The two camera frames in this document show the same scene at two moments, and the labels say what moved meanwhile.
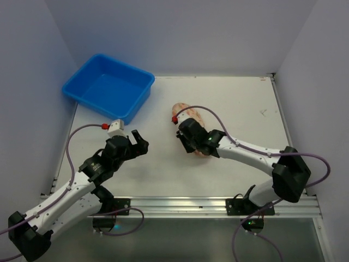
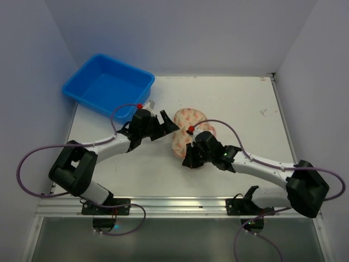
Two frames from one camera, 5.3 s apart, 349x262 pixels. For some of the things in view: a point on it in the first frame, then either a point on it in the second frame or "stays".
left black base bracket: (107, 218) stays
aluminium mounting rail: (205, 207) stays
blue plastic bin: (110, 88) stays
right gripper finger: (188, 146) → (193, 159)
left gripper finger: (133, 148) → (158, 131)
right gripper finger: (202, 147) → (199, 160)
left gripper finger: (143, 144) → (168, 125)
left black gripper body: (133, 148) → (157, 128)
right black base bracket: (244, 208) stays
